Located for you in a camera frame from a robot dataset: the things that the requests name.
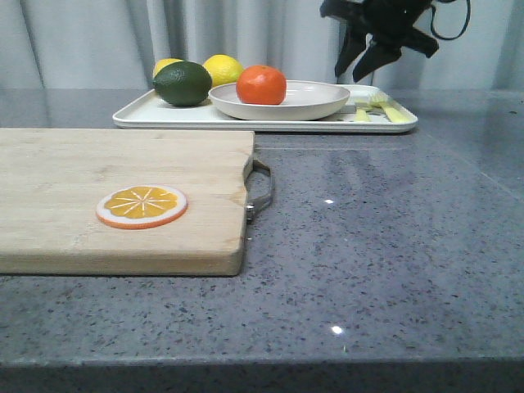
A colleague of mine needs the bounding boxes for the yellow lemon right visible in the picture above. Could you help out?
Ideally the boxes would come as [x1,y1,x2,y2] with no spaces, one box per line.
[203,54,244,88]

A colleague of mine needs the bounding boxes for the white rectangular tray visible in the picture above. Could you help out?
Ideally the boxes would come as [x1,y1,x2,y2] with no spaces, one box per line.
[113,84,418,134]

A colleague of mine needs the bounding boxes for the green lime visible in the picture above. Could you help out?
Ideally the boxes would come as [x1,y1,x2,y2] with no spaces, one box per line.
[153,61,212,106]

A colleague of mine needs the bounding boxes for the yellow plastic fork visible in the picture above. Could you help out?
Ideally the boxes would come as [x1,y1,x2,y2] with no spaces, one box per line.
[369,93,409,123]

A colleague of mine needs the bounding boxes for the black cable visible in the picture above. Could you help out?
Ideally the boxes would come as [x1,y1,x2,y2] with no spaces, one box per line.
[429,0,472,42]

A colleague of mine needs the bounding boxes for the grey curtain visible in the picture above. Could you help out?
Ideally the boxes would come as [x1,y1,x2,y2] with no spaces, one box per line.
[1,1,523,91]

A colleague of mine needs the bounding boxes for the yellow plastic knife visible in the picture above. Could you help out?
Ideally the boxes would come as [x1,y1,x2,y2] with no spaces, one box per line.
[355,101,371,122]

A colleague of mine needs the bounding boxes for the wooden cutting board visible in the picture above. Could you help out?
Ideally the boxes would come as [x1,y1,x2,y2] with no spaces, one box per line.
[1,129,255,276]

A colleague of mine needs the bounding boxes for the metal cutting board handle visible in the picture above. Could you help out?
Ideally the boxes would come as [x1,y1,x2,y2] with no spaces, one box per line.
[244,156,275,224]

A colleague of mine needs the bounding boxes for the beige round plate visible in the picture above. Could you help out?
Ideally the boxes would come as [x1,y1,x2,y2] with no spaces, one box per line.
[209,80,350,121]

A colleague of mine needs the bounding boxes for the orange slice toy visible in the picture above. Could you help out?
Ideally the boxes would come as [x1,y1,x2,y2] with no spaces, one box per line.
[96,184,188,229]

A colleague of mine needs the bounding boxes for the yellow lemon left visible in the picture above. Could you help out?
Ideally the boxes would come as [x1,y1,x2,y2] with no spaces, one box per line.
[152,58,182,78]

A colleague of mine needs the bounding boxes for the orange mandarin fruit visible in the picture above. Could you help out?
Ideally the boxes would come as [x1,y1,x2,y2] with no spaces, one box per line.
[236,65,287,105]

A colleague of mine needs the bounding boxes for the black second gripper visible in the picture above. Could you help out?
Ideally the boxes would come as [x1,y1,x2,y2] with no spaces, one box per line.
[320,0,439,82]

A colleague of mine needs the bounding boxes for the yellow lemon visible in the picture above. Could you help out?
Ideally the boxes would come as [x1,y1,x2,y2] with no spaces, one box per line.
[152,58,182,78]
[203,54,244,88]

